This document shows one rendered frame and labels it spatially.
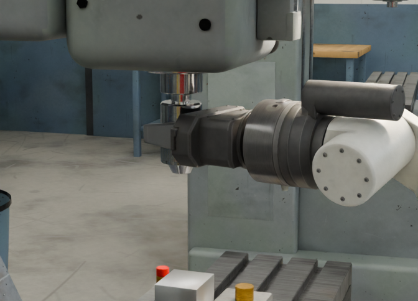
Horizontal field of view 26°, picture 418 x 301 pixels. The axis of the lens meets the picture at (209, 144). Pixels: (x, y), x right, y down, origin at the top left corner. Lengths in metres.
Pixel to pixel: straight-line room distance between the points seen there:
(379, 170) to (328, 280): 0.69
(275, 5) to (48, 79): 7.51
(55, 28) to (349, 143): 0.33
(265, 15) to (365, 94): 0.15
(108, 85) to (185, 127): 7.19
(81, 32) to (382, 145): 0.32
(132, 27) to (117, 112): 7.21
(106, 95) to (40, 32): 7.20
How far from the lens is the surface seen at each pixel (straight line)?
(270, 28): 0.95
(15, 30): 0.95
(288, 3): 0.95
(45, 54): 8.42
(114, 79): 8.09
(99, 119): 8.20
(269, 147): 0.90
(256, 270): 1.55
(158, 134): 0.99
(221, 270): 1.55
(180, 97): 1.00
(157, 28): 0.90
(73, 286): 4.29
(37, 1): 0.94
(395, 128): 0.89
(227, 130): 0.93
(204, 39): 0.89
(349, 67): 6.70
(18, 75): 8.56
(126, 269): 4.50
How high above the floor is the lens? 1.40
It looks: 10 degrees down
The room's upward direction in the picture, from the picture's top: straight up
